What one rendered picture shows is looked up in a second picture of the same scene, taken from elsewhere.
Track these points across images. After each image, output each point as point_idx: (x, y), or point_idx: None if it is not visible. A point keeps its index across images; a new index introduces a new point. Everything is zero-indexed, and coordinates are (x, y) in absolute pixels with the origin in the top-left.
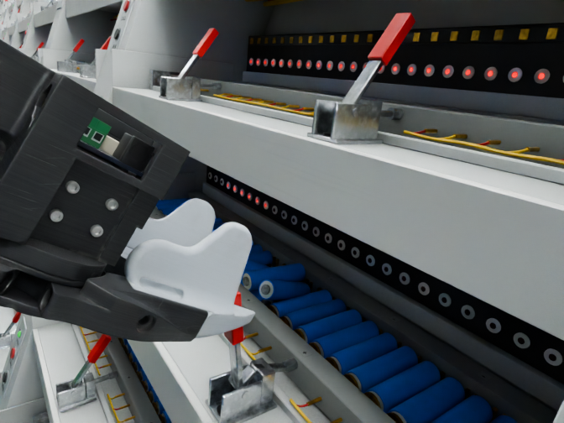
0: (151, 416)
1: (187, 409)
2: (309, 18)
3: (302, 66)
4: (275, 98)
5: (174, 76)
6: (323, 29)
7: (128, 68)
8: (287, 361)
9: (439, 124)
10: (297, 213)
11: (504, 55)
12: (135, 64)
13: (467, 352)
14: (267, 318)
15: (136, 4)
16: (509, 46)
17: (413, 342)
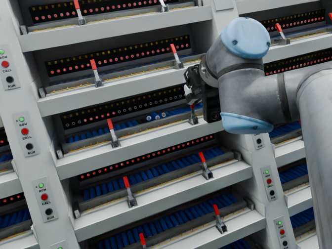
0: (153, 178)
1: (191, 130)
2: (64, 48)
3: (90, 65)
4: (132, 71)
5: (50, 87)
6: (78, 51)
7: (35, 91)
8: (187, 114)
9: (181, 61)
10: (130, 106)
11: (159, 46)
12: (34, 88)
13: None
14: (173, 116)
15: (19, 61)
16: (159, 44)
17: (184, 105)
